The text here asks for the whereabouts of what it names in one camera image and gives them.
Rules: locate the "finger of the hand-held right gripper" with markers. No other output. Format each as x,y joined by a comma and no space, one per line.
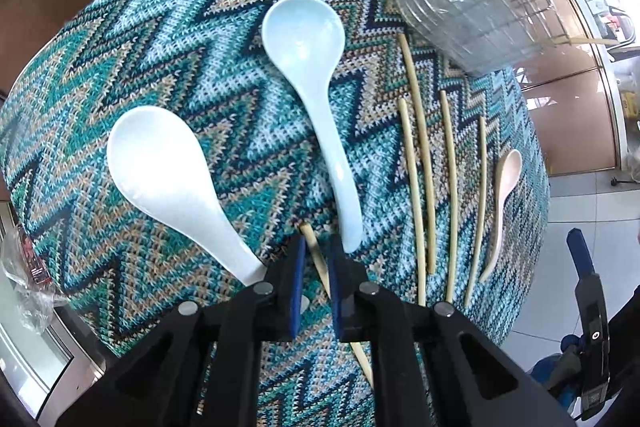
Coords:
581,254

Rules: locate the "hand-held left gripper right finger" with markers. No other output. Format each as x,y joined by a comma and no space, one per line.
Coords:
338,302

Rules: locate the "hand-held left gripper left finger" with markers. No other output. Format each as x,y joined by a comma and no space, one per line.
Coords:
298,287

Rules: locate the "white plastic spoon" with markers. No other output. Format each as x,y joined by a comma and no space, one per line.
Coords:
160,167

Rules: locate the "light blue plastic spoon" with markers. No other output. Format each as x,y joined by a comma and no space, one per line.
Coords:
305,42

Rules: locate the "clear plastic cup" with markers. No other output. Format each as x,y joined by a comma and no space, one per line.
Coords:
465,12

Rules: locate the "zigzag knitted cloth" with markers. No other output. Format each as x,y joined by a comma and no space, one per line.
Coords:
210,72

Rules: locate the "clear plastic bag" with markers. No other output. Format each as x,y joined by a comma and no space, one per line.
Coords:
27,292

